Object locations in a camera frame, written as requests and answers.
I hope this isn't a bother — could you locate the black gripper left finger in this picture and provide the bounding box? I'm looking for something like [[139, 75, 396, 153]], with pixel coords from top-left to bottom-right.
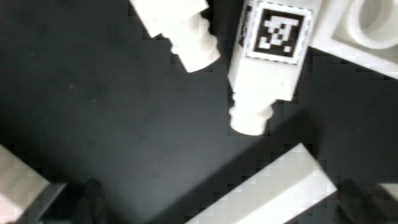
[[16, 179, 108, 224]]

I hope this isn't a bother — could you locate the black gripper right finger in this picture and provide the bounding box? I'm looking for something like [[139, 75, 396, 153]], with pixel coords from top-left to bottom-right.
[[336, 179, 398, 224]]

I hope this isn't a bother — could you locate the white leg with tag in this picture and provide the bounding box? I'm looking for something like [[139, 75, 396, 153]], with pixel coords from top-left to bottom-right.
[[228, 0, 323, 136]]

